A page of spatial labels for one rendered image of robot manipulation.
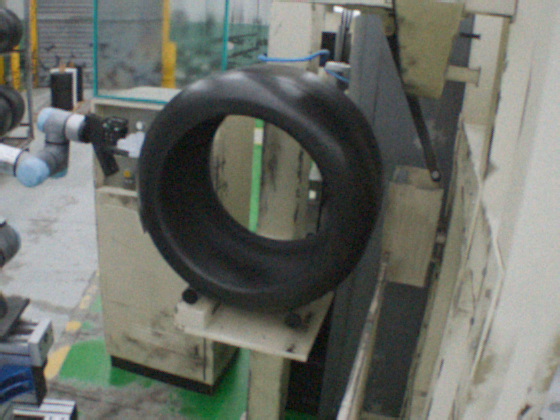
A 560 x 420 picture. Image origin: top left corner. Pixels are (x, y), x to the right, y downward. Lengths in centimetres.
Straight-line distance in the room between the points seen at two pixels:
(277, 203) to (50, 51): 991
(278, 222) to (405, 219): 40
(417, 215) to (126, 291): 133
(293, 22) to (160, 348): 151
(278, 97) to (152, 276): 126
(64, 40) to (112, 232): 911
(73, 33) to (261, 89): 1005
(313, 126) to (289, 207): 54
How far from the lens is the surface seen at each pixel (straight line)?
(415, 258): 152
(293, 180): 157
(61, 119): 152
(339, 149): 111
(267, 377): 194
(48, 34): 1127
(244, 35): 1049
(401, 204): 147
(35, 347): 169
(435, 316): 162
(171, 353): 237
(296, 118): 111
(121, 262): 226
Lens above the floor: 161
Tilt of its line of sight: 20 degrees down
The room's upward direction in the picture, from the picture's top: 4 degrees clockwise
